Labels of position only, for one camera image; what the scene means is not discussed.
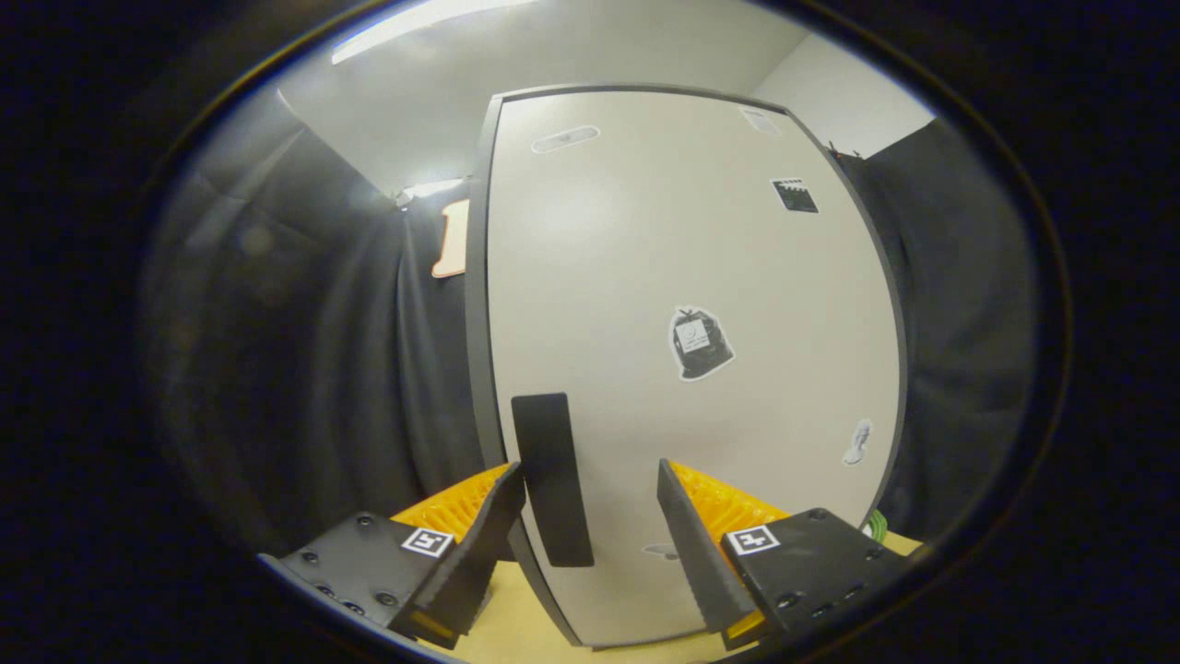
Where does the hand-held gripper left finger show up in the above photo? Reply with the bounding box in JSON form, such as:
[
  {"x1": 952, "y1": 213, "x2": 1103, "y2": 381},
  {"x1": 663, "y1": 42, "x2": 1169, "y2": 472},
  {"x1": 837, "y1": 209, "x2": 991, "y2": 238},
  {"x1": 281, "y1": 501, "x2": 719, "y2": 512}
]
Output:
[{"x1": 261, "y1": 461, "x2": 528, "y2": 652}]

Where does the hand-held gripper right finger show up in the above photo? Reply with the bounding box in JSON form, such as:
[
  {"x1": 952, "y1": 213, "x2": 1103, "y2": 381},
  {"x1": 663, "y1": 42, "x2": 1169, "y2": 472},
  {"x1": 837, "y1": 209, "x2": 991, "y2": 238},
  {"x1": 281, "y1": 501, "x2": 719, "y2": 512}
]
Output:
[{"x1": 656, "y1": 458, "x2": 912, "y2": 652}]

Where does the black door handle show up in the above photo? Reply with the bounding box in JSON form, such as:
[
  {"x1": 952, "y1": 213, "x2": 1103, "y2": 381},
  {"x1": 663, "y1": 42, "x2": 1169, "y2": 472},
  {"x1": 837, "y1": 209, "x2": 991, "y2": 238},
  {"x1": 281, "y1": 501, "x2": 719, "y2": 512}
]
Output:
[{"x1": 511, "y1": 393, "x2": 596, "y2": 568}]

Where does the grey shoe cabinet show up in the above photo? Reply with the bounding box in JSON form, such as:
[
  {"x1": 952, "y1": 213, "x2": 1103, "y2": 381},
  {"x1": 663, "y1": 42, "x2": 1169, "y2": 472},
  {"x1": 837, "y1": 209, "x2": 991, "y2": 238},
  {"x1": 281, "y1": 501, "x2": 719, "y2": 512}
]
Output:
[{"x1": 464, "y1": 83, "x2": 911, "y2": 648}]

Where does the white shoe cabinet door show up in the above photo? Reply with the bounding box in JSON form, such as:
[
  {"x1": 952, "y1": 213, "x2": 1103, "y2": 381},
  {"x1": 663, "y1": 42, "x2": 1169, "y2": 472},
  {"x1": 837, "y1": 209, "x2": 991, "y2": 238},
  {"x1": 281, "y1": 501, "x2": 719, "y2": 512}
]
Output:
[{"x1": 484, "y1": 88, "x2": 909, "y2": 646}]

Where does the black backdrop cloth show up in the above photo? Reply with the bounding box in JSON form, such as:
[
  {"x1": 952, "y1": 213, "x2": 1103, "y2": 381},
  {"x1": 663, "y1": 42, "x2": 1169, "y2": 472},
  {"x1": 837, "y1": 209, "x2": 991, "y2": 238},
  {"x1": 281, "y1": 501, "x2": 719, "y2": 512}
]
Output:
[
  {"x1": 830, "y1": 115, "x2": 1038, "y2": 545},
  {"x1": 147, "y1": 88, "x2": 488, "y2": 554}
]

